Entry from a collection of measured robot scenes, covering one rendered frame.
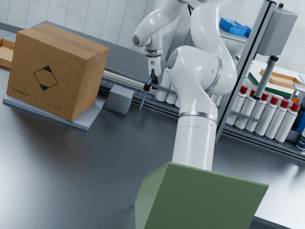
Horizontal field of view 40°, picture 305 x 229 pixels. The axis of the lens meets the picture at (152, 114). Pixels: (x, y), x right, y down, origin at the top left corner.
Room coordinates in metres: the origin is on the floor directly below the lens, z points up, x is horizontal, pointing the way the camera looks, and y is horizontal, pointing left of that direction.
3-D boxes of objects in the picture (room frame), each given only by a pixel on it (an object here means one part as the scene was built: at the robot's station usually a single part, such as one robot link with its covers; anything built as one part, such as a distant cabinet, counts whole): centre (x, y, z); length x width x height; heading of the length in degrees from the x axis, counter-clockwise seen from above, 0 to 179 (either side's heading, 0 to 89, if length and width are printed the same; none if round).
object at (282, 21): (1.83, -0.37, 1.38); 0.17 x 0.10 x 0.19; 145
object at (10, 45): (1.92, 0.73, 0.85); 0.30 x 0.26 x 0.04; 90
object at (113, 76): (1.96, 0.03, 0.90); 1.07 x 0.01 x 0.02; 90
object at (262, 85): (1.82, -0.42, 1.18); 0.04 x 0.04 x 0.21
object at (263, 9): (1.77, -0.30, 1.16); 0.04 x 0.04 x 0.67; 0
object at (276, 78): (3.40, -0.95, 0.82); 0.34 x 0.24 x 0.04; 107
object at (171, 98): (1.92, -0.06, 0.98); 0.05 x 0.05 x 0.20
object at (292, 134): (2.01, -0.69, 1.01); 0.14 x 0.13 x 0.26; 90
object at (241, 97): (1.92, -0.38, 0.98); 0.05 x 0.05 x 0.20
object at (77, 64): (1.59, 0.43, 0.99); 0.30 x 0.24 x 0.27; 81
